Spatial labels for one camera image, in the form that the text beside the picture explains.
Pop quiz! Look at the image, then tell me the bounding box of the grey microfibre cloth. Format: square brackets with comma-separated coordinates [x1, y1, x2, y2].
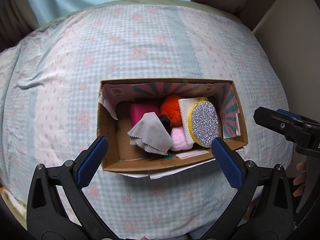
[127, 112, 174, 155]

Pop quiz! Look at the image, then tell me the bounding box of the brown curtain left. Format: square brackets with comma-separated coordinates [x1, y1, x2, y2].
[1, 0, 39, 51]

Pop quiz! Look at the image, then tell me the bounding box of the person's right hand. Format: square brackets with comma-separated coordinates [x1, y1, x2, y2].
[293, 161, 307, 197]

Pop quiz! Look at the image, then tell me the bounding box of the green tissue packet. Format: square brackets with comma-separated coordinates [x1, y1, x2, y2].
[163, 154, 175, 160]

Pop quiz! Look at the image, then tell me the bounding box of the pink fluffy scrunchie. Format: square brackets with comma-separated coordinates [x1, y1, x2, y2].
[170, 126, 193, 152]

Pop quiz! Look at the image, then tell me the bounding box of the cardboard box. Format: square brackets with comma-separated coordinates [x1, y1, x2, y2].
[97, 78, 248, 173]

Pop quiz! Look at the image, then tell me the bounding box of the black scrunchie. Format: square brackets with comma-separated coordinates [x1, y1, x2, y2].
[158, 115, 172, 135]

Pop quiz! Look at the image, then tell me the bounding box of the silver glitter scrub pad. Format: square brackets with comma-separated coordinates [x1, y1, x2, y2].
[188, 98, 219, 148]

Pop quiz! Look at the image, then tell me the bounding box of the orange pompom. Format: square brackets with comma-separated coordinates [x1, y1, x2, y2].
[160, 95, 182, 127]

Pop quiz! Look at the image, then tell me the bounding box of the white textured cloth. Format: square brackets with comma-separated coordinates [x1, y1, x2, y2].
[178, 97, 208, 145]

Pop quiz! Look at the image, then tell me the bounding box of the checkered floral bed sheet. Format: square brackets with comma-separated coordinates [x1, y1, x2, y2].
[1, 3, 292, 239]

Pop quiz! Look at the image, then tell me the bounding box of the magenta pouch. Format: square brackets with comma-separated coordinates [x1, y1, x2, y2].
[130, 102, 160, 127]

